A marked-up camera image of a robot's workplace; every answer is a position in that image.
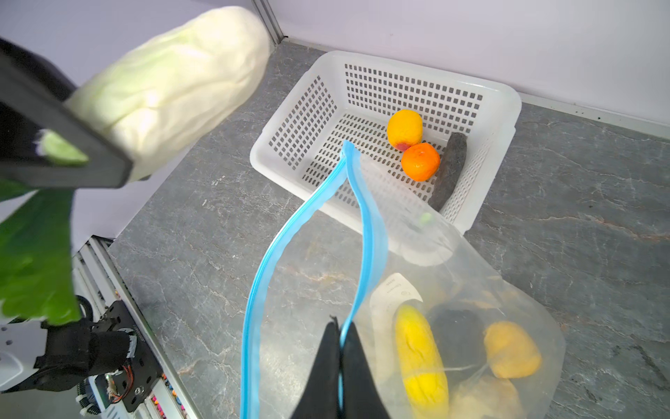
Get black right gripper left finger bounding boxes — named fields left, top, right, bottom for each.
left=291, top=321, right=340, bottom=419

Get beige round potato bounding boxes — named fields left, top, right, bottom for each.
left=449, top=375, right=526, bottom=418

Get dark round avocado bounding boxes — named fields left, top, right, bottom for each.
left=427, top=307, right=487, bottom=386

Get clear zip bag blue zipper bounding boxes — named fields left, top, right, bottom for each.
left=240, top=142, right=565, bottom=418

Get small yellow lemon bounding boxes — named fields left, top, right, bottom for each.
left=483, top=321, right=543, bottom=379

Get orange tangerine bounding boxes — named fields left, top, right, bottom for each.
left=401, top=142, right=441, bottom=182

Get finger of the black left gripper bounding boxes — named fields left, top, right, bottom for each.
left=1, top=39, right=133, bottom=189

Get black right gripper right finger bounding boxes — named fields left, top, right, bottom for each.
left=340, top=323, right=390, bottom=419

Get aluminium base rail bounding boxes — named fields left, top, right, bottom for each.
left=73, top=237, right=202, bottom=418

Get white perforated plastic basket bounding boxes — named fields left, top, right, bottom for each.
left=251, top=52, right=522, bottom=232

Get yellow peach with red spot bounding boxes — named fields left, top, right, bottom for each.
left=387, top=109, right=423, bottom=152

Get aluminium frame profiles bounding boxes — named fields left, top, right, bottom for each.
left=252, top=0, right=285, bottom=45

